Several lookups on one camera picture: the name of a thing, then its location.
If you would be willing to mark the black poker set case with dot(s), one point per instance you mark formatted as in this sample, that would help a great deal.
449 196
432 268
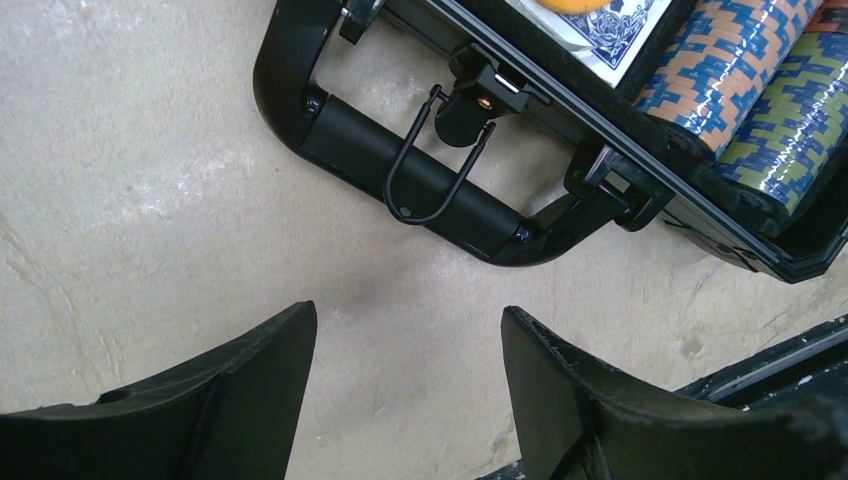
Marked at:
624 170

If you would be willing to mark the grey blue poker chip stack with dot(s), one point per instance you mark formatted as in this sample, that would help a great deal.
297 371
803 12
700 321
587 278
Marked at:
794 127

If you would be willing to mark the blue playing card deck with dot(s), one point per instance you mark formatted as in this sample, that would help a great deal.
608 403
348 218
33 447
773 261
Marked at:
606 40

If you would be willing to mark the orange small blind button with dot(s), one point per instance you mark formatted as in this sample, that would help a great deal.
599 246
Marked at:
573 7

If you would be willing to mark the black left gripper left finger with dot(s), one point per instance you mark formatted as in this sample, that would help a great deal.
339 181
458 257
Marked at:
229 413

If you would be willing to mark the orange purple chip stack front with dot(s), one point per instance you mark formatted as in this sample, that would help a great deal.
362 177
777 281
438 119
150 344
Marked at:
717 67

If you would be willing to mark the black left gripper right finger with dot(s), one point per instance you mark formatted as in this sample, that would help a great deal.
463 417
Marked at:
662 430

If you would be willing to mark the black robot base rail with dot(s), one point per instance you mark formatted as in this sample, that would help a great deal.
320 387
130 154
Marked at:
762 371

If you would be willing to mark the red brown poker chip stack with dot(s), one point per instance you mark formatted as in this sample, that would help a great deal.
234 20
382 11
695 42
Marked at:
831 17

